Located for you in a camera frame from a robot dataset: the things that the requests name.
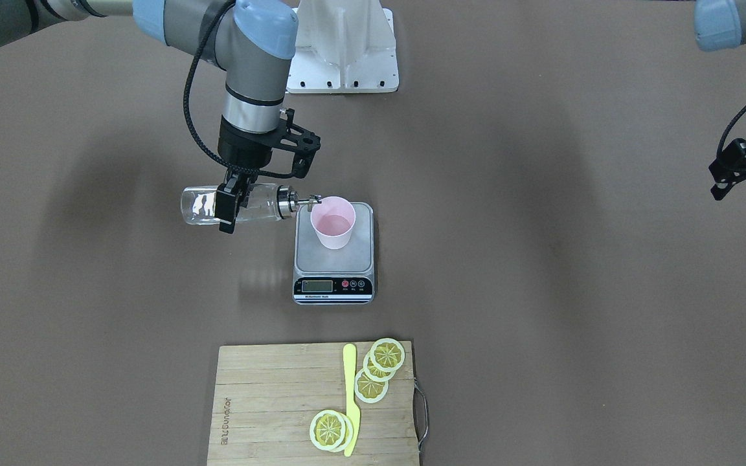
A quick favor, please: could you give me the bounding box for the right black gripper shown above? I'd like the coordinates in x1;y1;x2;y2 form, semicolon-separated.
215;117;322;235

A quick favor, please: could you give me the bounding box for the glass sauce bottle metal spout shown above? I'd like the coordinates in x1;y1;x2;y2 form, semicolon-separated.
180;183;322;225

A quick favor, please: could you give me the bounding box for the pink plastic cup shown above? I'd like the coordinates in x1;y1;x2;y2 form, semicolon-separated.
310;197;356;250

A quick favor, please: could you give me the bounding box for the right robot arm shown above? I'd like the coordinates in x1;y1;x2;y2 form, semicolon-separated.
0;1;321;234

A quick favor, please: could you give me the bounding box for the digital kitchen scale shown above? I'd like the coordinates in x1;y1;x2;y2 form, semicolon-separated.
292;203;376;305

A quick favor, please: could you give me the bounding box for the bamboo cutting board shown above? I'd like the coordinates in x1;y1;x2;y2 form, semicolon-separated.
207;341;427;465

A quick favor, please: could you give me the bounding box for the lemon slice top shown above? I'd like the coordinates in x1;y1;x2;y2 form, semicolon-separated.
369;337;406;373

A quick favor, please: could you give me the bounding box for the lemon slice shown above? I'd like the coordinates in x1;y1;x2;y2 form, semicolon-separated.
362;352;396;383
369;337;406;373
331;413;355;453
309;409;345;453
354;370;390;404

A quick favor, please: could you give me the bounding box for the lemon slice middle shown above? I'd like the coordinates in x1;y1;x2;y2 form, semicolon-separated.
362;352;396;383

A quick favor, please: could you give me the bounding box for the lemon slice lower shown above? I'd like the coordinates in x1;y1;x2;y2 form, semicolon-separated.
354;370;390;404

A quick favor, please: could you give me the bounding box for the yellow plastic knife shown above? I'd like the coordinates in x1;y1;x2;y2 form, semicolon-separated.
341;343;361;457

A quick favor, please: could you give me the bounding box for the lemon slice behind front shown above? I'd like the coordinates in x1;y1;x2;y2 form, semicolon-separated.
331;413;355;453

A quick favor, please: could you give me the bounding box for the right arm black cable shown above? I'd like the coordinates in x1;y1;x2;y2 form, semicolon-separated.
183;0;296;179

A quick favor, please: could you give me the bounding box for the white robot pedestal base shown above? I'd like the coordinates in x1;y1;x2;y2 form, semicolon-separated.
286;1;400;94

